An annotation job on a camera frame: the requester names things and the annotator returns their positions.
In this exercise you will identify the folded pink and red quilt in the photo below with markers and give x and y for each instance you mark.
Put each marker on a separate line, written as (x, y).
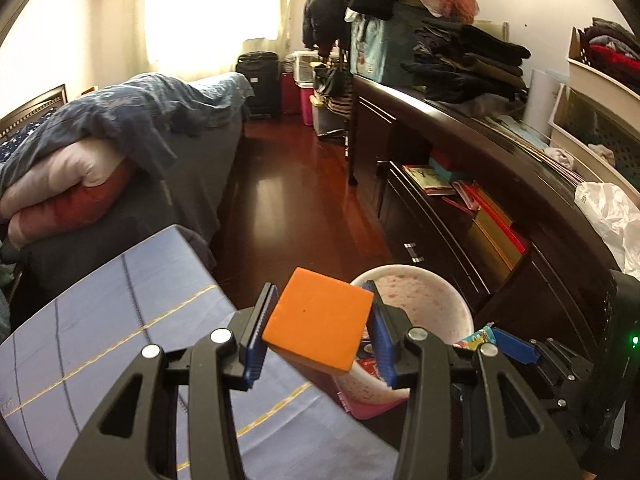
(65, 185)

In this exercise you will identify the star patterned blue pillow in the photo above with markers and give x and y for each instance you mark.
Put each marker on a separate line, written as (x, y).
(22, 132)

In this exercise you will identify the teal box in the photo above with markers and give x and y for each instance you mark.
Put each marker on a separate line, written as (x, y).
(375, 50)

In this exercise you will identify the white lattice basket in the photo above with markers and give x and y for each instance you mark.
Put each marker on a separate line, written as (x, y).
(590, 120)

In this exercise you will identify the dark wooden dresser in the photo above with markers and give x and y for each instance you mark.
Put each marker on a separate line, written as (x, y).
(500, 160)

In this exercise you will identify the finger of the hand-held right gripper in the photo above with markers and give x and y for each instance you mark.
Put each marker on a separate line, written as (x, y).
(515, 346)

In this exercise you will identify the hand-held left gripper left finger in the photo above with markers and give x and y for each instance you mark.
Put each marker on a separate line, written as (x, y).
(255, 355)

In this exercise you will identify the pink storage bin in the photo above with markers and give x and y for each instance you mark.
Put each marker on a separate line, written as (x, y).
(306, 107)

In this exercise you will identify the black suitcase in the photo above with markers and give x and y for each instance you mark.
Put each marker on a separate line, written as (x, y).
(257, 85)

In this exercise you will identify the white pink speckled trash bin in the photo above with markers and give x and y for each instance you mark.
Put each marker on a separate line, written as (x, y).
(425, 300)

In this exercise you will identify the white basket with red clothes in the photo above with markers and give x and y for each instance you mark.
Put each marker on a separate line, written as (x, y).
(600, 72)

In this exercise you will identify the white plastic bag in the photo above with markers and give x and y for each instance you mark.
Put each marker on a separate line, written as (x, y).
(610, 215)

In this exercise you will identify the stack of dark folded clothes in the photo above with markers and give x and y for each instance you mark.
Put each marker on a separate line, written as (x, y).
(470, 65)

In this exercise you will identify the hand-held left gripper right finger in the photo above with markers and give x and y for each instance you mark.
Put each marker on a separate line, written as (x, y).
(385, 355)

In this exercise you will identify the bed with dark grey sheet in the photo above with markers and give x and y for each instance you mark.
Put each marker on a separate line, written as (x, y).
(200, 175)

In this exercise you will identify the striped bag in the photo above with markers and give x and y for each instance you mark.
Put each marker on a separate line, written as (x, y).
(340, 106)

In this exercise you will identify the red bag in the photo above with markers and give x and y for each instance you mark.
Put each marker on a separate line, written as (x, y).
(289, 92)

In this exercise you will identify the orange block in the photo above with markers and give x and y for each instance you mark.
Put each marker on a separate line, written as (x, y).
(320, 315)

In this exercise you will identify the colourful candy wrapper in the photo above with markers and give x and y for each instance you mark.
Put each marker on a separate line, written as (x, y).
(475, 340)

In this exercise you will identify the dark wooden headboard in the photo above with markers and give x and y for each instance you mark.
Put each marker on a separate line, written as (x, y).
(35, 107)

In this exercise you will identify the pile of books and folders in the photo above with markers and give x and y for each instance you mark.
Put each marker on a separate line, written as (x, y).
(490, 220)

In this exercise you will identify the orange wooden box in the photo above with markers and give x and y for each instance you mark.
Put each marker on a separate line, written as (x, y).
(87, 90)

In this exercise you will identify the white clear container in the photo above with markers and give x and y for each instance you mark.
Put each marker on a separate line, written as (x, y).
(304, 67)

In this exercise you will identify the white window curtain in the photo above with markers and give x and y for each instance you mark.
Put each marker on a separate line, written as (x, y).
(210, 5)

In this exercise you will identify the black handbag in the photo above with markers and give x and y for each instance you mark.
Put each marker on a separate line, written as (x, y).
(330, 82)

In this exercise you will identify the black hanging coat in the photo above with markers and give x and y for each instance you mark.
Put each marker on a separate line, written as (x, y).
(325, 5)

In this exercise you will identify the blue tablecloth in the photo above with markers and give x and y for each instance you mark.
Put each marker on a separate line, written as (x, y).
(125, 310)

